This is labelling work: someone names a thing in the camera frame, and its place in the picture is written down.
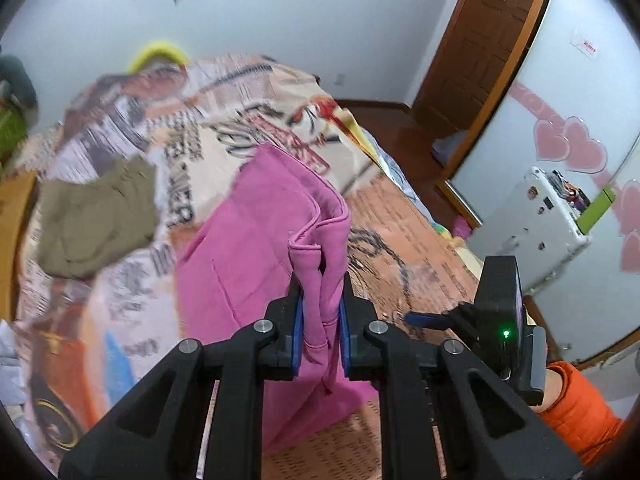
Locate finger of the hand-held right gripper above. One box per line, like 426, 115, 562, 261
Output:
404, 304, 476, 334

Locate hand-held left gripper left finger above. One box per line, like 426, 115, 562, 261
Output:
57, 277, 306, 480

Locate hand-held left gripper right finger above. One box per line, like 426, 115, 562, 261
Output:
339, 272, 586, 480

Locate pink pants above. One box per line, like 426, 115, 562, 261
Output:
175, 144, 381, 453

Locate person's right forearm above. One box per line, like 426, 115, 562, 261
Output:
530, 360, 626, 468

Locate white box with green lid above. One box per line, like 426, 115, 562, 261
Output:
470, 166, 617, 292

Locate patterned bed sheet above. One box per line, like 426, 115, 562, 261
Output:
350, 110, 442, 222

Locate white sliding wardrobe door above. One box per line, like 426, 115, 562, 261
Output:
435, 0, 640, 366

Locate olive green garment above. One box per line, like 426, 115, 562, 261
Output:
36, 157, 161, 279

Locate printed blanket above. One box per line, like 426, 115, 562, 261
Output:
10, 52, 501, 480

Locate brown wooden door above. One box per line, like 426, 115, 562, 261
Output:
412, 0, 547, 132

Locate white red label sticker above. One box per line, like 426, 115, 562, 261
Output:
570, 27, 601, 61

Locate grey plush toy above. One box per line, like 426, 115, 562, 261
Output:
0, 55, 39, 112

